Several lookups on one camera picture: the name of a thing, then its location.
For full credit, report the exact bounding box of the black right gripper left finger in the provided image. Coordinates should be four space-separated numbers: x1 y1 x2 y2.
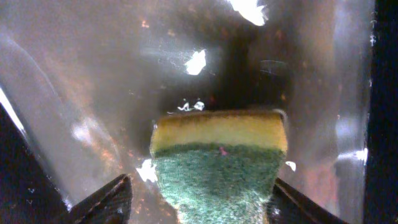
51 174 132 224

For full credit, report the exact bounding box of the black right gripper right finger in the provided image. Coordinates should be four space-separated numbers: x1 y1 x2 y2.
267 178 346 224

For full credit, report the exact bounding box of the yellow green scrub sponge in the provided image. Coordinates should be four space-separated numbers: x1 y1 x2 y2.
150 110 288 223

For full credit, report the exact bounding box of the black plastic tray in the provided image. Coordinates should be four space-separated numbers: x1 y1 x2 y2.
1 0 397 223

